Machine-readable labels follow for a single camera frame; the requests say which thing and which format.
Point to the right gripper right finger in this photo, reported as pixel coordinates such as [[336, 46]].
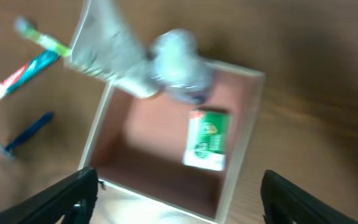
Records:
[[286, 203]]

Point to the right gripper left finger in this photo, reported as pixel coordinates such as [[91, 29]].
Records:
[[70, 200]]

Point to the blue disposable razor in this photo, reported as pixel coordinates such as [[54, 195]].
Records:
[[7, 150]]

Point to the green white soap packet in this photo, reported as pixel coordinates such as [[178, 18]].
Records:
[[205, 147]]

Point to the Colgate toothpaste tube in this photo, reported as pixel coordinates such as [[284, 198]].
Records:
[[27, 72]]

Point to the white cream tube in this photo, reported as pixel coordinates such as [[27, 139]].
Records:
[[103, 47]]

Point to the blue clear bottle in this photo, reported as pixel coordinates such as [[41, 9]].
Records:
[[178, 68]]

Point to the green toothbrush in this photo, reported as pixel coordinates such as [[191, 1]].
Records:
[[28, 31]]

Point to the white box with pink interior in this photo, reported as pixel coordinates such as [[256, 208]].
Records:
[[137, 146]]

